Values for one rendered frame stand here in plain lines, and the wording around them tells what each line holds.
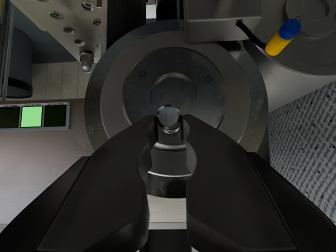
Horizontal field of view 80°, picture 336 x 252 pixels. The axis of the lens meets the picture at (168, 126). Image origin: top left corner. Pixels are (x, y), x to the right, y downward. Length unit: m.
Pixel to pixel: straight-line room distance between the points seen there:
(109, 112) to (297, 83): 0.16
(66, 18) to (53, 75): 2.43
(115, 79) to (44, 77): 2.79
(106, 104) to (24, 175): 0.47
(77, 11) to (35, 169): 0.37
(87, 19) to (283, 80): 0.37
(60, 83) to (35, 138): 2.23
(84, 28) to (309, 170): 0.46
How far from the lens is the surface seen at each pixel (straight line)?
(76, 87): 2.69
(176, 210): 0.50
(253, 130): 0.17
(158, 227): 0.52
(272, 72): 0.20
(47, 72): 2.95
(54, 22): 0.49
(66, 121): 0.56
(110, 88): 0.17
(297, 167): 0.35
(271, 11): 0.22
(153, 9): 0.63
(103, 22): 0.21
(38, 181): 0.59
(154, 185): 0.16
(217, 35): 0.17
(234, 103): 0.16
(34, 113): 0.61
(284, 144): 0.38
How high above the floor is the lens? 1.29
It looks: 9 degrees down
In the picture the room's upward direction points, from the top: 179 degrees clockwise
